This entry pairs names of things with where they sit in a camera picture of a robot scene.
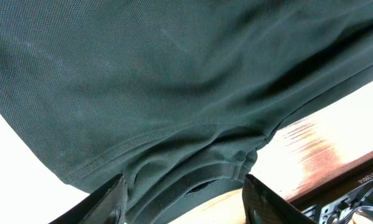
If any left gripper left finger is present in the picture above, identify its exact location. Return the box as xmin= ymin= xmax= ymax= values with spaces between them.
xmin=49 ymin=174 xmax=128 ymax=224

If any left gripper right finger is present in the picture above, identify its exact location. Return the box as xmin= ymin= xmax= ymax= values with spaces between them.
xmin=242 ymin=174 xmax=317 ymax=224

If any black polo shirt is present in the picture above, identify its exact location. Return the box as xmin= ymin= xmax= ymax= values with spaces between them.
xmin=0 ymin=0 xmax=373 ymax=223

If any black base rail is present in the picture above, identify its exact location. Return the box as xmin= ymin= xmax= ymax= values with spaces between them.
xmin=290 ymin=151 xmax=373 ymax=224

